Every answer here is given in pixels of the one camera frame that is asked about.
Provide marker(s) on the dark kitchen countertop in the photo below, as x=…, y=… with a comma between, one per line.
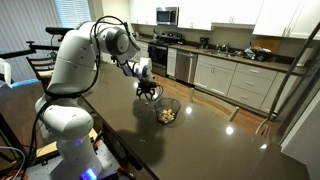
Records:
x=240, y=57

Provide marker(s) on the black stainless stove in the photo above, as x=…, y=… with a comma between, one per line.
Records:
x=160, y=55

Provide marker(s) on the wooden cutting board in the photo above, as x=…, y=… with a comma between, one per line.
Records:
x=266, y=43

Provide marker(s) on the chrome sink faucet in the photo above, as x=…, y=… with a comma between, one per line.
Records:
x=226, y=47

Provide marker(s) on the dark wooden chair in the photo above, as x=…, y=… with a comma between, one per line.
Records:
x=41, y=68

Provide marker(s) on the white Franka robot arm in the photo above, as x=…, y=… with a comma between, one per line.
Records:
x=73, y=63

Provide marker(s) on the white kitchen cabinets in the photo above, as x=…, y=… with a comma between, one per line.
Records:
x=246, y=83
x=233, y=11

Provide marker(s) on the black camera stand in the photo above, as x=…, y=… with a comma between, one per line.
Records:
x=40, y=46

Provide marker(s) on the black coffee maker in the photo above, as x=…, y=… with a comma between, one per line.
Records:
x=204, y=43

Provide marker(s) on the stainless steel dishwasher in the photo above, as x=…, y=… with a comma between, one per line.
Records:
x=186, y=66

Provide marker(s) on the grey metal pole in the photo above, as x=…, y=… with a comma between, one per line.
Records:
x=293, y=66

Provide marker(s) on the light wooden dining chair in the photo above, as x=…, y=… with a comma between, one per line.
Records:
x=216, y=105

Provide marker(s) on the candy packets pile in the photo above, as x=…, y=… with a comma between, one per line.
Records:
x=166, y=116

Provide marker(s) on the white upper kitchen cabinets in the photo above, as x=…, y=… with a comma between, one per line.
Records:
x=233, y=11

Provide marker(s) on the white lower kitchen cabinets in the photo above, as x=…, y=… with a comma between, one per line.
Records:
x=246, y=83

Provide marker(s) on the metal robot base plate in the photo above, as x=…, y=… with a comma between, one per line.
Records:
x=106, y=160

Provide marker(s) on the white window blind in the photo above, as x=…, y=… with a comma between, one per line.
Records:
x=73, y=13

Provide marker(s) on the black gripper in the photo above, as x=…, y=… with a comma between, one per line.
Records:
x=146, y=86

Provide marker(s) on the stainless steel microwave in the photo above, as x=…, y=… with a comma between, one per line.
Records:
x=166, y=15

